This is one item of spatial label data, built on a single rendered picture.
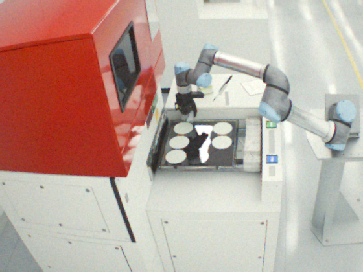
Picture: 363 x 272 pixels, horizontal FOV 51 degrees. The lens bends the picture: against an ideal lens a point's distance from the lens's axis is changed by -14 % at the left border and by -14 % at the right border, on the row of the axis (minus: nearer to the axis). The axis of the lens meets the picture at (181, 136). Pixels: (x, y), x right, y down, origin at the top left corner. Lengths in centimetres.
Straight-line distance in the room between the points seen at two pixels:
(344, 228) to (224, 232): 115
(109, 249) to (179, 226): 36
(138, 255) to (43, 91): 92
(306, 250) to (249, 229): 86
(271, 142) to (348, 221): 115
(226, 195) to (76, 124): 85
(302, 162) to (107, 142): 216
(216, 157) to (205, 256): 54
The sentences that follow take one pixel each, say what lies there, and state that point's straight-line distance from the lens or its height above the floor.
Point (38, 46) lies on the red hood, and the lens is 136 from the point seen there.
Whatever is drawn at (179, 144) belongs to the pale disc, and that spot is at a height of 90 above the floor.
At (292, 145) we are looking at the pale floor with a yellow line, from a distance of 354.
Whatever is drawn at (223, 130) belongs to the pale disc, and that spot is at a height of 90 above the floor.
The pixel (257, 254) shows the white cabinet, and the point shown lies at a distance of 221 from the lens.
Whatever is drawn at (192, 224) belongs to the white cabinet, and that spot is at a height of 73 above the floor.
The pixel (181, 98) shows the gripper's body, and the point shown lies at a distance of 217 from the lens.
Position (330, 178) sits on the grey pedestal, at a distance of 253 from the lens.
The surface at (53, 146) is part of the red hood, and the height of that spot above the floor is 137.
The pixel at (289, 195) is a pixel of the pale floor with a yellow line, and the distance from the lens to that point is 312.
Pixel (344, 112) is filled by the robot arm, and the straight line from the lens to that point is 210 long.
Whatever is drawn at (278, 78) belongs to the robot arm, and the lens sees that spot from 191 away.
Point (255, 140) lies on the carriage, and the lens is 220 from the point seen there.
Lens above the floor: 228
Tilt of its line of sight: 38 degrees down
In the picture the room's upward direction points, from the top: 9 degrees counter-clockwise
